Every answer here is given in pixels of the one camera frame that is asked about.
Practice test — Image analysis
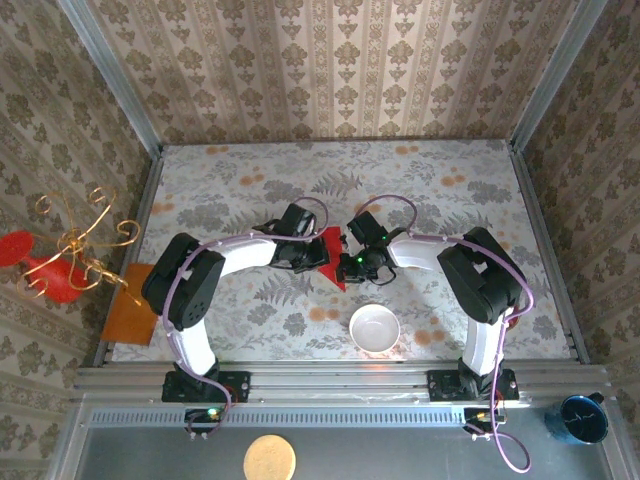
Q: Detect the red paper sheet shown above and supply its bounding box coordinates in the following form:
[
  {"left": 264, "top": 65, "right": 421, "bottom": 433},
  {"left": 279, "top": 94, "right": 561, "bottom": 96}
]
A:
[{"left": 317, "top": 226, "right": 351, "bottom": 293}]

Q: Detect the white bowl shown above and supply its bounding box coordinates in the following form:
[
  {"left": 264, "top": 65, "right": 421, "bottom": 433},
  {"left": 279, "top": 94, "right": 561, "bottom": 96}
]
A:
[{"left": 348, "top": 303, "right": 402, "bottom": 355}]

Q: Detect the floral tablecloth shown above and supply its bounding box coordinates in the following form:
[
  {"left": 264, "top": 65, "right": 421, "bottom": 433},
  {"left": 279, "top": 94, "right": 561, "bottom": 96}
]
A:
[{"left": 107, "top": 139, "right": 574, "bottom": 362}]

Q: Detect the orange wooden board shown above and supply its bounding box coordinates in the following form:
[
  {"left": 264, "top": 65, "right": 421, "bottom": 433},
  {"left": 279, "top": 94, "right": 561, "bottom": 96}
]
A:
[{"left": 99, "top": 263, "right": 161, "bottom": 346}]

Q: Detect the grey metal shelf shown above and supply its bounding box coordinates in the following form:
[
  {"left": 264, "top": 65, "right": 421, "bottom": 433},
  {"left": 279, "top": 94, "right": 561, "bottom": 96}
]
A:
[{"left": 49, "top": 399, "right": 631, "bottom": 480}]

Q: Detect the round cork coaster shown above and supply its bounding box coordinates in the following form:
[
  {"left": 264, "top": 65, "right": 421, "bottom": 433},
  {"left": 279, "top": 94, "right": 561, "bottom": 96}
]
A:
[{"left": 242, "top": 433, "right": 297, "bottom": 480}]

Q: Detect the red vase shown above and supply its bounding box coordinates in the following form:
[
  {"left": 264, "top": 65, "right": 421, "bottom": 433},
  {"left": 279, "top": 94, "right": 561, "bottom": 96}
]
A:
[{"left": 0, "top": 229, "right": 109, "bottom": 305}]

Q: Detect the dark blue mug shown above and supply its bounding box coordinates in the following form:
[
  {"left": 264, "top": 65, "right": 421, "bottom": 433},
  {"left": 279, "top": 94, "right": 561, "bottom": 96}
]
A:
[{"left": 543, "top": 392, "right": 610, "bottom": 446}]

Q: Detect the aluminium frame cross rail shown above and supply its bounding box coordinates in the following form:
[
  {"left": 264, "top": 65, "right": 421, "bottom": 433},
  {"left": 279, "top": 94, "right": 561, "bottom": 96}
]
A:
[{"left": 73, "top": 360, "right": 615, "bottom": 404}]

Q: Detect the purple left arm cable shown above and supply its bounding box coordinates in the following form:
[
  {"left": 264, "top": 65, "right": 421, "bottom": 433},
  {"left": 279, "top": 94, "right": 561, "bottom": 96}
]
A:
[{"left": 162, "top": 195, "right": 330, "bottom": 441}]

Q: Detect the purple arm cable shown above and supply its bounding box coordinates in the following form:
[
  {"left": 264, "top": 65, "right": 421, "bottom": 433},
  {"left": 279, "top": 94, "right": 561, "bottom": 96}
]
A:
[
  {"left": 162, "top": 195, "right": 330, "bottom": 441},
  {"left": 358, "top": 193, "right": 535, "bottom": 475}
]

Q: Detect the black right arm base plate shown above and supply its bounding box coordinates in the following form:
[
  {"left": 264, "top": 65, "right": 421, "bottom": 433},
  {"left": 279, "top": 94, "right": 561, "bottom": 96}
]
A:
[{"left": 427, "top": 368, "right": 520, "bottom": 402}]

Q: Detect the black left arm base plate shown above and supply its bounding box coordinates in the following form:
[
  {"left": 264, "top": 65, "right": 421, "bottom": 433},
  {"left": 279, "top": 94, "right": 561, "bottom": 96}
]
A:
[{"left": 161, "top": 370, "right": 251, "bottom": 404}]

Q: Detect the grey slotted cable duct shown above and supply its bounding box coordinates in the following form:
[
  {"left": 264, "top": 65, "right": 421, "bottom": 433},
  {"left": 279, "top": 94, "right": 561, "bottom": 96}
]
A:
[{"left": 87, "top": 405, "right": 469, "bottom": 429}]

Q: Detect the aluminium side rail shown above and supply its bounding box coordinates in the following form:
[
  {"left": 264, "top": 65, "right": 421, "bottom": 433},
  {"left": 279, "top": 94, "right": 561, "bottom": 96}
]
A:
[
  {"left": 508, "top": 141, "right": 592, "bottom": 365},
  {"left": 91, "top": 144, "right": 167, "bottom": 367}
]

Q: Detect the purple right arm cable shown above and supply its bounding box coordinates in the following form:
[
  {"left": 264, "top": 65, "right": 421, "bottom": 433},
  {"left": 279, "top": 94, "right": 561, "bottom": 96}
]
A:
[{"left": 358, "top": 193, "right": 535, "bottom": 475}]

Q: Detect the gold wire stand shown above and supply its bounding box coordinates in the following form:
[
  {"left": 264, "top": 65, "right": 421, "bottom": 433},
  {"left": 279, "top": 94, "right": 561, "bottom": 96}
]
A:
[{"left": 14, "top": 185, "right": 142, "bottom": 307}]

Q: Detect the aluminium frame post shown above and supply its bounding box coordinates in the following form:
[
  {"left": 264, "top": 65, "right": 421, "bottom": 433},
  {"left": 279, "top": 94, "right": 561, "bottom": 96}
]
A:
[
  {"left": 508, "top": 0, "right": 609, "bottom": 151},
  {"left": 57, "top": 0, "right": 165, "bottom": 157}
]

